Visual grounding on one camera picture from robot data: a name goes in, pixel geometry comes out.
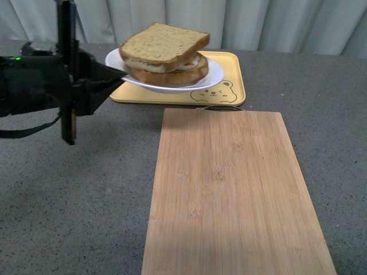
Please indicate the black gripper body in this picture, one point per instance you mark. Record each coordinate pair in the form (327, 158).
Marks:
(37, 80)

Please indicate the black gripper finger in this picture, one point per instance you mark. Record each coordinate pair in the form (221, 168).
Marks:
(96, 92)
(101, 71)

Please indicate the white round plate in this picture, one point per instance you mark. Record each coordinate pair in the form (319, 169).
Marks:
(214, 76)

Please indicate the bread slice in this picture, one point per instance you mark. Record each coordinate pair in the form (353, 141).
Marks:
(162, 48)
(177, 77)

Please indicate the fake fried egg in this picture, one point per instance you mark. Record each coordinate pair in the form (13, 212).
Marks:
(188, 65)

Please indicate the yellow bear tray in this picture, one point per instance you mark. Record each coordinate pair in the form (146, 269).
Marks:
(230, 91)

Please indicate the bamboo cutting board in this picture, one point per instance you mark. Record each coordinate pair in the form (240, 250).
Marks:
(229, 198)

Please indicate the grey curtain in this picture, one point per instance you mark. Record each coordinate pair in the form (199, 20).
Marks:
(318, 27)

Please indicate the metal cutting board handle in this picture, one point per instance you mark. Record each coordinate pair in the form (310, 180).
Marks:
(220, 108)

